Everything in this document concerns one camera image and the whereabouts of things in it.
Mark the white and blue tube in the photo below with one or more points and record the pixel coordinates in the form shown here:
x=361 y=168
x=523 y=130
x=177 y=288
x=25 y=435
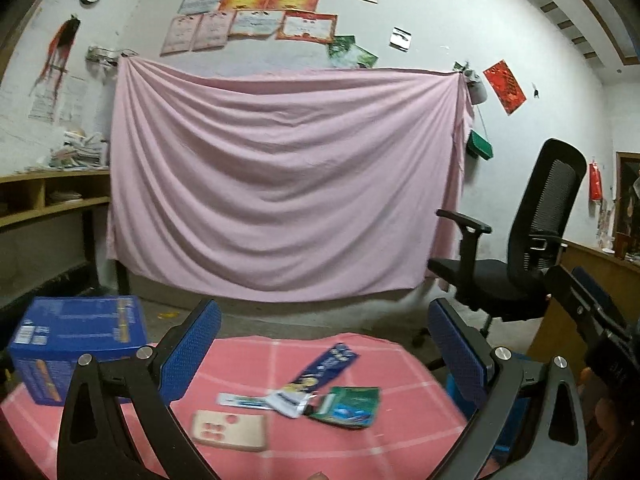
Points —
x=245 y=400

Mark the black office chair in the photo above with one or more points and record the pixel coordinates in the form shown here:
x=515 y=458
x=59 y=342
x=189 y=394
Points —
x=545 y=195

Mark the green crumpled packet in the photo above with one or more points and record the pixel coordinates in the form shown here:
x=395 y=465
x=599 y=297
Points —
x=350 y=405

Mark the red wall charm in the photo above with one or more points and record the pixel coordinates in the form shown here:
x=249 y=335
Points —
x=595 y=182

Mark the stack of papers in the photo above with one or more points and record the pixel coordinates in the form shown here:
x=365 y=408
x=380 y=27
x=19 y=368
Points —
x=80 y=152

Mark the red tassel ornament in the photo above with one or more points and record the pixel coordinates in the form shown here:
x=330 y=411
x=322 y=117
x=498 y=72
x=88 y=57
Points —
x=60 y=42

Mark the white toothpaste tube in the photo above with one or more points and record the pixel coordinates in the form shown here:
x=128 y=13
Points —
x=292 y=402

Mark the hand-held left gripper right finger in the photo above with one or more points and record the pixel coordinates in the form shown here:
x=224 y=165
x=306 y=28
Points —
x=457 y=350

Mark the pink checked tablecloth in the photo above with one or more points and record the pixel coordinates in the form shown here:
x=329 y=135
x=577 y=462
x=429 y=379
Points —
x=390 y=440

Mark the pink hanging cloth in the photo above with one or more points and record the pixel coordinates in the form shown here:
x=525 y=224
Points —
x=280 y=185

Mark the blue cardboard box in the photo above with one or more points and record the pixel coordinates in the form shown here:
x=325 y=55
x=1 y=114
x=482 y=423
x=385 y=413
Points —
x=75 y=330

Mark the wooden wall shelf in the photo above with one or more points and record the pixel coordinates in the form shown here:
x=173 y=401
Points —
x=30 y=212

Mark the person's right hand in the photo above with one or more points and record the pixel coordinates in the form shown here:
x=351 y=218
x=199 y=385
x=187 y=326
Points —
x=612 y=420

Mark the metal wall rack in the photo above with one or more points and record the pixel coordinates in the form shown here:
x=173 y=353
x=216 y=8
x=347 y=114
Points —
x=107 y=55

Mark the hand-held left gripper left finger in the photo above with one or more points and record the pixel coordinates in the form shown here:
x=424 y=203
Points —
x=192 y=350

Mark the beige card with pink dots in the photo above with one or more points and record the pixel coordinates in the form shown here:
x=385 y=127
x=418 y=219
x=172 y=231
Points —
x=235 y=430

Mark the paper wall calendar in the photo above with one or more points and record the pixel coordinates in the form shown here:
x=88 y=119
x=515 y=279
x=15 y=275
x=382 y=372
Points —
x=55 y=102

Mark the blue plastic bucket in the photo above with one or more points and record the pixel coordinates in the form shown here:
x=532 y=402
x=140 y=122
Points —
x=507 y=430

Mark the black and white photo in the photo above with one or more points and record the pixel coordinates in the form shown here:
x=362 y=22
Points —
x=400 y=38

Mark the wooden cabinet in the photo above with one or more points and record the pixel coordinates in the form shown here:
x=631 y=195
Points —
x=575 y=265

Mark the red wall poster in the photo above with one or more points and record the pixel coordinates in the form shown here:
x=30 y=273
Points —
x=505 y=87

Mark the blue strip packet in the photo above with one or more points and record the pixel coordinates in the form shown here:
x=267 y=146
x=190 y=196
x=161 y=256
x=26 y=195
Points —
x=330 y=362

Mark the green photo print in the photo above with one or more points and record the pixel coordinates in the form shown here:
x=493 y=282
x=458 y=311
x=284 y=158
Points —
x=340 y=46
x=365 y=56

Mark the group of wall certificates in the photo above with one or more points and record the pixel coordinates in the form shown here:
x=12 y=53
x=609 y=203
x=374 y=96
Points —
x=255 y=20

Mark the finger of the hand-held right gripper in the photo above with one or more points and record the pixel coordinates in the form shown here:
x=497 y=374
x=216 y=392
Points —
x=602 y=297
x=570 y=300

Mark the wooden door frame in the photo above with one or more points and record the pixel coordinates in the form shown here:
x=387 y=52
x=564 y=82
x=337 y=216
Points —
x=620 y=185

